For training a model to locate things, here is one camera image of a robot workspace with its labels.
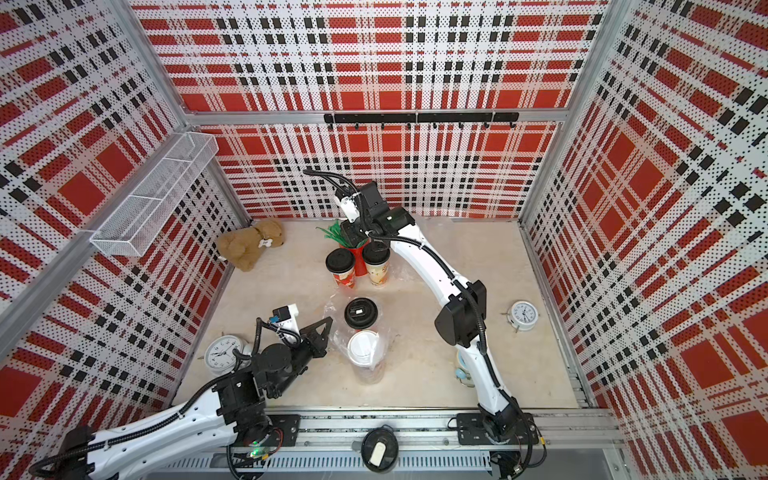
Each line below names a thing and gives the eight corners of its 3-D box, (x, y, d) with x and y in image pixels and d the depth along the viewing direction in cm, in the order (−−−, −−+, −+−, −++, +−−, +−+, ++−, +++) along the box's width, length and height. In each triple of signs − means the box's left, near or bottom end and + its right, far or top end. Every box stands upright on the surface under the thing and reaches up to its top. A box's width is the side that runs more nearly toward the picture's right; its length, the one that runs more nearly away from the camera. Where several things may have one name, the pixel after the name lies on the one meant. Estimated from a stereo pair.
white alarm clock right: (512, 333, 92) (517, 326, 88) (501, 311, 97) (505, 303, 93) (538, 327, 93) (544, 320, 89) (525, 305, 98) (530, 297, 94)
